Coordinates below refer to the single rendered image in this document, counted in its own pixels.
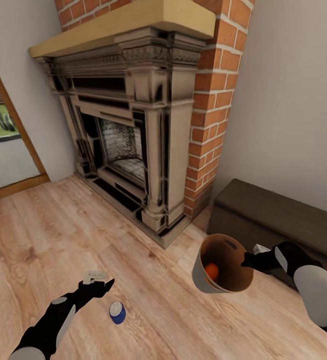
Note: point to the can of soda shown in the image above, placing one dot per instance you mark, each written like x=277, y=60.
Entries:
x=117, y=312
x=212, y=270

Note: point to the trash can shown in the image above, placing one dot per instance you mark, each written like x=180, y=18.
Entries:
x=232, y=278

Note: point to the cabinet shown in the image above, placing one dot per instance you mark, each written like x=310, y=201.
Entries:
x=253, y=215

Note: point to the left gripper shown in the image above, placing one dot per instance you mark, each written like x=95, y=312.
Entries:
x=95, y=290

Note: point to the door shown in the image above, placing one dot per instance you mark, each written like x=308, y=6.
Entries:
x=20, y=166

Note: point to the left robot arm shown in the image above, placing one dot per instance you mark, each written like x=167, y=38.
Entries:
x=42, y=340

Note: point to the countertop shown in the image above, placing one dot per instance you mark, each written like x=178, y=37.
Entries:
x=181, y=16

